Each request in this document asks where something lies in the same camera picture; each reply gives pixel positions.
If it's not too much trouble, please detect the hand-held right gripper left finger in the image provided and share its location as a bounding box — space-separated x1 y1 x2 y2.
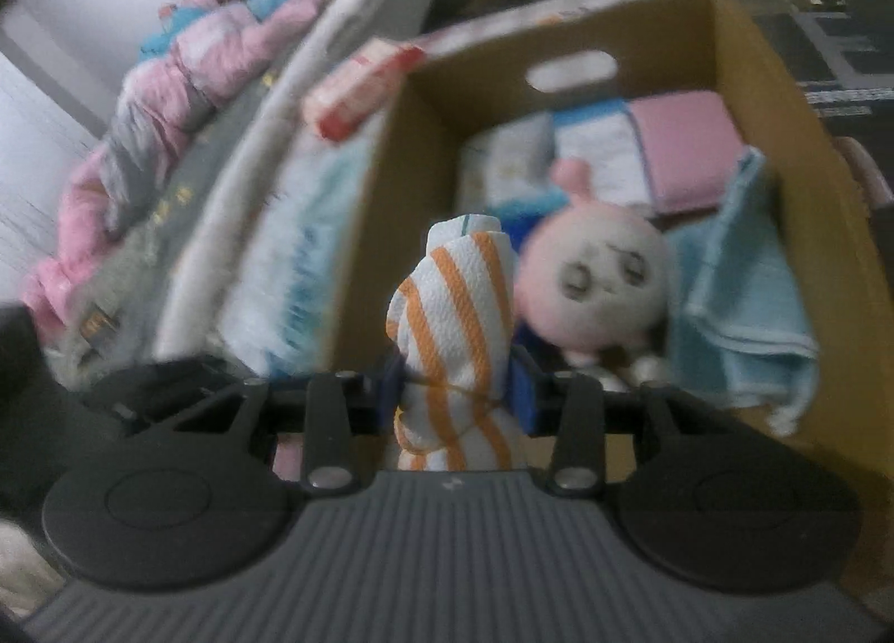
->
132 353 410 494

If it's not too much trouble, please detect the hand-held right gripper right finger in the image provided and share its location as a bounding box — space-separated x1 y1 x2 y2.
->
506 346 762 497

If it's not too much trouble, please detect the orange striped towel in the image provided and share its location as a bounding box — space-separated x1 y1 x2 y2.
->
386 213 521 473

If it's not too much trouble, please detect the pink plush toy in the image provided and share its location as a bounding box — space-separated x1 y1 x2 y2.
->
520 158 675 393

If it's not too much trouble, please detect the large cardboard box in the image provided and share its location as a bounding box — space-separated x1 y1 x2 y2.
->
325 0 894 477

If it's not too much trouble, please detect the light blue towel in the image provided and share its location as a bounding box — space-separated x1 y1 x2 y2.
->
663 147 820 438

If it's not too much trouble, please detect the blue edged white packet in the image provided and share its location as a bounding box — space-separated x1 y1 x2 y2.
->
551 98 654 207

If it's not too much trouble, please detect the pink packet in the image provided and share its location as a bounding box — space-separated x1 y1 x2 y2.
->
629 91 752 211

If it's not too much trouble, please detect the white plastic bag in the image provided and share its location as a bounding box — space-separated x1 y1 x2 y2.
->
223 147 382 379

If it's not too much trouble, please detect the grey bed sheet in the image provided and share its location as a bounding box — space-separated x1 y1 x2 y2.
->
49 77 280 379

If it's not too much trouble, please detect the red tissue pack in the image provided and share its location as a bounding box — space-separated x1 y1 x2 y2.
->
303 37 429 142

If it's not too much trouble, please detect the pink quilt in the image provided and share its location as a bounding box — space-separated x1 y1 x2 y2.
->
21 0 329 337

